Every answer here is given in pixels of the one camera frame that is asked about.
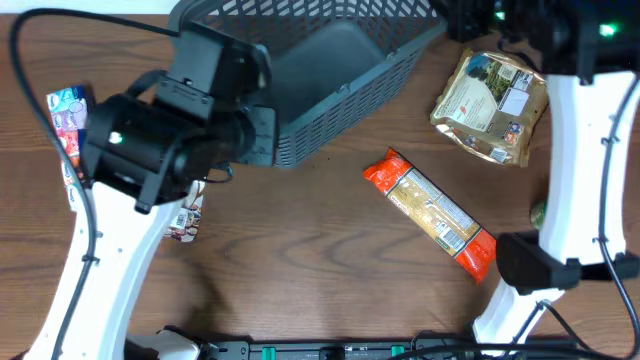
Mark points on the grey plastic slotted basket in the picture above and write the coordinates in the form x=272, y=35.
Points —
x=334, y=62

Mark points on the Kleenex tissue multipack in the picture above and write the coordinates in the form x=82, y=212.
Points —
x=69, y=109

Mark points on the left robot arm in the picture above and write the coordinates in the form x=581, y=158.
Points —
x=143, y=152

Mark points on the green lid spice jar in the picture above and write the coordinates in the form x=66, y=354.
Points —
x=537, y=215

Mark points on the gold foil food bag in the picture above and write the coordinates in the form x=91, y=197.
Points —
x=490, y=107

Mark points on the orange spaghetti packet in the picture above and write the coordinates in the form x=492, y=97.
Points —
x=456, y=232

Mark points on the beige Pantree snack pouch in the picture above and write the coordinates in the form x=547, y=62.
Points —
x=186, y=224

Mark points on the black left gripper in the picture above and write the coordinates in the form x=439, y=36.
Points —
x=269, y=157

